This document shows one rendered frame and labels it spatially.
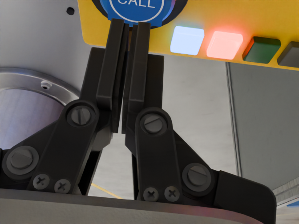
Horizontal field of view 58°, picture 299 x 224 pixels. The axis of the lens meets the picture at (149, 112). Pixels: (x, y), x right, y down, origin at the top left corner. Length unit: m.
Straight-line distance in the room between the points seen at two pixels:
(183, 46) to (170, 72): 1.71
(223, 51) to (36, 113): 0.31
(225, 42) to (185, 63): 1.64
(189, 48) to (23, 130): 0.29
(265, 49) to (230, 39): 0.02
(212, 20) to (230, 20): 0.01
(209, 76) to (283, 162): 1.16
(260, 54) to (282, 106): 0.74
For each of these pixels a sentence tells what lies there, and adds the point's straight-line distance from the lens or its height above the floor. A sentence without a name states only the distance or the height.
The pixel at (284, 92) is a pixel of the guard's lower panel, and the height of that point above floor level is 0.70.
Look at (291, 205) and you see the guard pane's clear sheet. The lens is 0.88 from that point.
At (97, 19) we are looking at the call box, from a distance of 0.17.
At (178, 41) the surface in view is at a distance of 0.17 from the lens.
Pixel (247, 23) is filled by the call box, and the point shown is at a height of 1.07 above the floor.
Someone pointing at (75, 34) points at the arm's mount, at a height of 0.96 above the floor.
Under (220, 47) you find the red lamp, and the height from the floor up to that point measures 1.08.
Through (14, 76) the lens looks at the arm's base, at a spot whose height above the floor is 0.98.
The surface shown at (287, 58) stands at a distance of 0.20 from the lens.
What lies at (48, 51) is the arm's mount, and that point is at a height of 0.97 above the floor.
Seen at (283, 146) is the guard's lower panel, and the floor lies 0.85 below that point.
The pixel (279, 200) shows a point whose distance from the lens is 0.90.
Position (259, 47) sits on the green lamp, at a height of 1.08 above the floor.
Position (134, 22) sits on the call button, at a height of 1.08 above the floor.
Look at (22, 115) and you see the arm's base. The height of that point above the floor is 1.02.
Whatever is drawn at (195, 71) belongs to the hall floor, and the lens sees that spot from 1.89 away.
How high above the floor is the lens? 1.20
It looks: 31 degrees down
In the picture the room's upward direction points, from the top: 176 degrees counter-clockwise
